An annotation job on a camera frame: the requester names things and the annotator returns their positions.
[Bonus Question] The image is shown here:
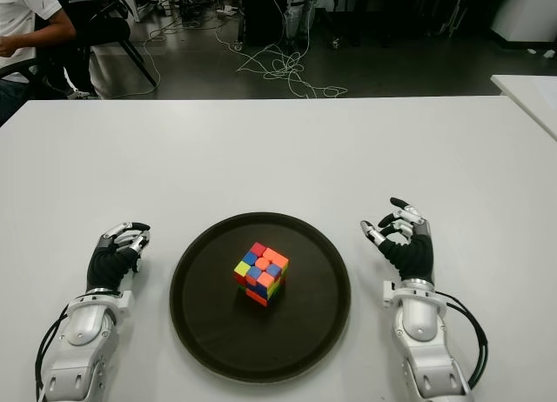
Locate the black office chair armrest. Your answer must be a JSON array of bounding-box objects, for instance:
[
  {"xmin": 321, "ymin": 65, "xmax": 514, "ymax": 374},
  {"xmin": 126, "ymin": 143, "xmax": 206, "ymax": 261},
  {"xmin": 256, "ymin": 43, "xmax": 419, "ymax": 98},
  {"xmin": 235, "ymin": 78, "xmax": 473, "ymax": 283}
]
[{"xmin": 0, "ymin": 57, "xmax": 43, "ymax": 84}]

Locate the tangled white floor cable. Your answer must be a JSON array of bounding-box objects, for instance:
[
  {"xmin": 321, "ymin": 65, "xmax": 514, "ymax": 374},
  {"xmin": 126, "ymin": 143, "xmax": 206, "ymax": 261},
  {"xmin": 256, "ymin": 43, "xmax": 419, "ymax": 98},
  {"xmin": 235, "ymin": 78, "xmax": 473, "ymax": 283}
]
[{"xmin": 215, "ymin": 30, "xmax": 349, "ymax": 98}]

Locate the seated person white shirt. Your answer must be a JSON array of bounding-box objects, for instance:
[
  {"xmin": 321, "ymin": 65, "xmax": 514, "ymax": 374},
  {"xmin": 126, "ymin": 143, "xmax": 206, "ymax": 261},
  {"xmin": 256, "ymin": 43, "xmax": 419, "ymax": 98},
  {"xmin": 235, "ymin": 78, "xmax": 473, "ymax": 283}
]
[{"xmin": 0, "ymin": 0, "xmax": 77, "ymax": 124}]

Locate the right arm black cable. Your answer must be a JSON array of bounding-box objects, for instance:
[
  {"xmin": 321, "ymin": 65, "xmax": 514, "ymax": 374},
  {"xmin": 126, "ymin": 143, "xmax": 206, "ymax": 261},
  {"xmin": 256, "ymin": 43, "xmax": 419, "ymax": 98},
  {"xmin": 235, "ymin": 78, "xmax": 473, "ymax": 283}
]
[{"xmin": 434, "ymin": 291, "xmax": 489, "ymax": 394}]

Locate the white side table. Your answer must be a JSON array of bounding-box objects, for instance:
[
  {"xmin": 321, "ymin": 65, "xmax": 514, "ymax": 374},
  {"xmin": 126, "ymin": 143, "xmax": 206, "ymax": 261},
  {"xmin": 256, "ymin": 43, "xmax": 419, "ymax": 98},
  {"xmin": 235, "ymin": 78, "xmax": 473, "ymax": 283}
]
[{"xmin": 490, "ymin": 74, "xmax": 557, "ymax": 142}]

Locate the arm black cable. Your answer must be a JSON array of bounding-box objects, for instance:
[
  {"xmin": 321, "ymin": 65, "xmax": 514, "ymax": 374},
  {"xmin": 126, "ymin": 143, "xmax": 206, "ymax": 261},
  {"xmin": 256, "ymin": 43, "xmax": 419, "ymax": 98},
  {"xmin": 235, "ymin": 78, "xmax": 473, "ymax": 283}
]
[
  {"xmin": 434, "ymin": 291, "xmax": 489, "ymax": 394},
  {"xmin": 34, "ymin": 305, "xmax": 70, "ymax": 399}
]

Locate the black chair with slanted legs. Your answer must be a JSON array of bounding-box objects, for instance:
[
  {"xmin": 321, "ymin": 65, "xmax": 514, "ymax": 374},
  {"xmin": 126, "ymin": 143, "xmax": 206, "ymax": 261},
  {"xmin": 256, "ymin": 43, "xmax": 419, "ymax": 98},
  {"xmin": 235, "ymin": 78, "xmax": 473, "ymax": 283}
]
[{"xmin": 73, "ymin": 0, "xmax": 158, "ymax": 88}]

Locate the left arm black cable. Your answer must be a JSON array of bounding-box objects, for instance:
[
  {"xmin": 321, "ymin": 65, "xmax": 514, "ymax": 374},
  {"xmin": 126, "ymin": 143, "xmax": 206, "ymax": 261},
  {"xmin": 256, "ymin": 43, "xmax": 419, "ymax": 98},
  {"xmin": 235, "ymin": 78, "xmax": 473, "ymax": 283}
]
[{"xmin": 34, "ymin": 305, "xmax": 70, "ymax": 399}]

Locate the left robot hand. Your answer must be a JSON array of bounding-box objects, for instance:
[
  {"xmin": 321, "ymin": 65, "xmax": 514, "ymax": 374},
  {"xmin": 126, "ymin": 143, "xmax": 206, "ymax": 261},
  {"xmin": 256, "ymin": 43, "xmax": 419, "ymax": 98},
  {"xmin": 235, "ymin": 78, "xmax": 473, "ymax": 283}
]
[{"xmin": 85, "ymin": 221, "xmax": 151, "ymax": 294}]

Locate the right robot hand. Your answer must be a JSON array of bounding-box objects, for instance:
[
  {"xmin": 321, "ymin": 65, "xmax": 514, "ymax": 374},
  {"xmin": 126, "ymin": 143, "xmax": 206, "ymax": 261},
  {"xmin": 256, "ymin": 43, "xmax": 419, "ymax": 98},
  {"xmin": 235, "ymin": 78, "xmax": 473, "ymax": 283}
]
[{"xmin": 359, "ymin": 197, "xmax": 435, "ymax": 286}]

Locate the white pedestal cabinet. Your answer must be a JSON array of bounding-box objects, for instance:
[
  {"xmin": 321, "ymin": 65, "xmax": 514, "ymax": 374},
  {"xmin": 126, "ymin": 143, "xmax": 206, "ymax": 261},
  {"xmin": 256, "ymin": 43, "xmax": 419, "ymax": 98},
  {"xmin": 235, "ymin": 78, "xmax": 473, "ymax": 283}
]
[{"xmin": 489, "ymin": 0, "xmax": 557, "ymax": 42}]

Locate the dark brown round plate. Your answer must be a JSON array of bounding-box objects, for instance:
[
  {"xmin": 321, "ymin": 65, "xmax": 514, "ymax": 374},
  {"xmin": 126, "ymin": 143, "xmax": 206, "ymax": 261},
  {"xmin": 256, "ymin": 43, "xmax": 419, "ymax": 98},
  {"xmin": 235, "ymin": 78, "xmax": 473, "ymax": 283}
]
[{"xmin": 169, "ymin": 211, "xmax": 352, "ymax": 382}]

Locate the multicolour Rubik's cube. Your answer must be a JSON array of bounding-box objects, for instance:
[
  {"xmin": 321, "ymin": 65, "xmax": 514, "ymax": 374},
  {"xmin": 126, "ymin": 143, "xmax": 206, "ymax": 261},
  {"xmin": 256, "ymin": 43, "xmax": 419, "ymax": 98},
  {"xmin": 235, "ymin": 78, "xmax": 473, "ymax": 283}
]
[{"xmin": 233, "ymin": 241, "xmax": 291, "ymax": 307}]

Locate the tall black cabinet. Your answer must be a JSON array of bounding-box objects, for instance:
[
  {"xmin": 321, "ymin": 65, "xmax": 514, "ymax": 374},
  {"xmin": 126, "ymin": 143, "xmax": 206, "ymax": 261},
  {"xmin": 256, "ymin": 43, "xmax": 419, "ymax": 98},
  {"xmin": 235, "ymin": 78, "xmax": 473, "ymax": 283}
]
[{"xmin": 239, "ymin": 0, "xmax": 291, "ymax": 46}]

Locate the black trousered leg white shoe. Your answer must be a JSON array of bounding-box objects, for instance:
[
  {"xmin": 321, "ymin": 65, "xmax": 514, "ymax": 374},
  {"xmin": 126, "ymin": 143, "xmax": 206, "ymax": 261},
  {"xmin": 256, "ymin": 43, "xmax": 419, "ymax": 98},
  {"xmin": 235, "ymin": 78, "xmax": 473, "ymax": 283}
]
[{"xmin": 41, "ymin": 25, "xmax": 99, "ymax": 101}]

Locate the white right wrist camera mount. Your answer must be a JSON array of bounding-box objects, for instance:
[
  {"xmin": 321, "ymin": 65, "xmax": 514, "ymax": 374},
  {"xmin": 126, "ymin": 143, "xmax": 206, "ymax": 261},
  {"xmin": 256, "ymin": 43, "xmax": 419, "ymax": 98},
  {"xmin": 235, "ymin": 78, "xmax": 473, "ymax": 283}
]
[{"xmin": 381, "ymin": 279, "xmax": 399, "ymax": 310}]

